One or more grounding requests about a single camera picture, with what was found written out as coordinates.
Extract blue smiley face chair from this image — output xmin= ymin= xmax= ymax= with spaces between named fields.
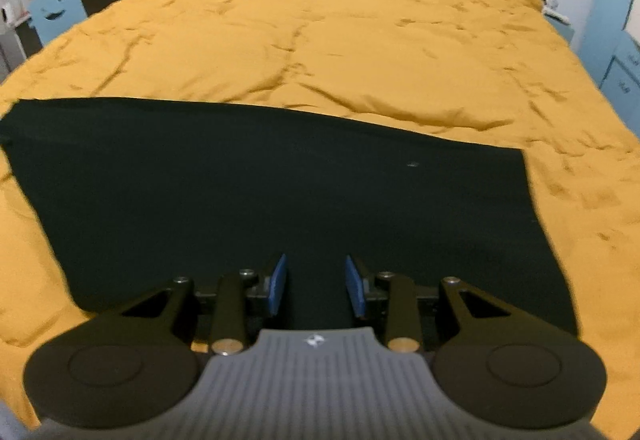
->
xmin=27 ymin=0 xmax=88 ymax=48

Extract black pants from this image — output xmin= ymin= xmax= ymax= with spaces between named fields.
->
xmin=0 ymin=96 xmax=580 ymax=346

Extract blue white wardrobe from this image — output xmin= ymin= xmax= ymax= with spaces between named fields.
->
xmin=577 ymin=0 xmax=640 ymax=141

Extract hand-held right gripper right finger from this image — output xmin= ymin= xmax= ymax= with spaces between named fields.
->
xmin=345 ymin=256 xmax=516 ymax=353

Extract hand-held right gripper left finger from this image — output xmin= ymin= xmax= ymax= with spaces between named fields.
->
xmin=117 ymin=254 xmax=289 ymax=355

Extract yellow quilt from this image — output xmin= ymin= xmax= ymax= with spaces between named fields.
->
xmin=0 ymin=0 xmax=640 ymax=431

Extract blue nightstand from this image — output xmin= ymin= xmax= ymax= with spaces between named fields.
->
xmin=544 ymin=16 xmax=576 ymax=47

